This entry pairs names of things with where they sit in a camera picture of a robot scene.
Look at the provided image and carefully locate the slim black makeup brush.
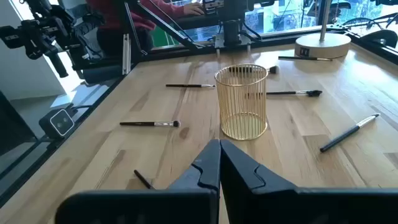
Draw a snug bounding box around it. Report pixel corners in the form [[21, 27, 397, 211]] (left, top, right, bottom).
[[133, 169, 155, 190]]

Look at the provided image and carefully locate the small brush holder cup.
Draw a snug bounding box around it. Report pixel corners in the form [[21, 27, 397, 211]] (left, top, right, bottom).
[[213, 63, 269, 141]]

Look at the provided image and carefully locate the grey office desk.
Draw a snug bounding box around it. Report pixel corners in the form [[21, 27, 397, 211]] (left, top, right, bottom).
[[174, 12, 224, 30]]

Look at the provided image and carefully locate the table lamp with wooden base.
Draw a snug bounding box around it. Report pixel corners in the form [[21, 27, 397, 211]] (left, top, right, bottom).
[[294, 0, 352, 60]]

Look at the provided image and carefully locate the silver aluminium bracket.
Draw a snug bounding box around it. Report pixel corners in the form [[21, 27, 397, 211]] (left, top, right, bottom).
[[122, 33, 132, 76]]

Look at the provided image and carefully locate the black makeup brush white ferrule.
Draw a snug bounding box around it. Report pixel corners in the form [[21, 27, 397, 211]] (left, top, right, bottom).
[[320, 113, 381, 154]]

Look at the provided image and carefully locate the thin black silver-ferrule makeup brush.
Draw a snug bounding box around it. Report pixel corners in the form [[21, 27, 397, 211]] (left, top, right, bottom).
[[165, 83, 216, 89]]

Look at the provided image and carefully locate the person's hand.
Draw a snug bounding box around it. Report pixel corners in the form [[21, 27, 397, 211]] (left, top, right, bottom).
[[183, 2, 205, 16]]

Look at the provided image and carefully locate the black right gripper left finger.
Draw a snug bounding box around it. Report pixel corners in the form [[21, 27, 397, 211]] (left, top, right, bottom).
[[55, 139, 221, 224]]

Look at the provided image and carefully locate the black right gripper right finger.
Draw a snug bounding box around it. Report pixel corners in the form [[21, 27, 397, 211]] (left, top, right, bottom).
[[221, 139, 398, 224]]

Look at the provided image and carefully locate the black makeup brush dark tip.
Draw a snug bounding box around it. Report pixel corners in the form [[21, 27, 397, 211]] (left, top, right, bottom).
[[119, 120, 181, 128]]

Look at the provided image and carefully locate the thin black gold-ferrule makeup brush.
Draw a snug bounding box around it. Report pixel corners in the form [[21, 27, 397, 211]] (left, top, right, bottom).
[[278, 55, 333, 62]]

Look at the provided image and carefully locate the black makeup brush angled head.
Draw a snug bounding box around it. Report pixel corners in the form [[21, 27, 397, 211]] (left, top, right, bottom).
[[245, 90, 323, 98]]

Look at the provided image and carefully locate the person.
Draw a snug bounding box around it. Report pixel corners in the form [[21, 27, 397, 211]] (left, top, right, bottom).
[[85, 0, 206, 60]]

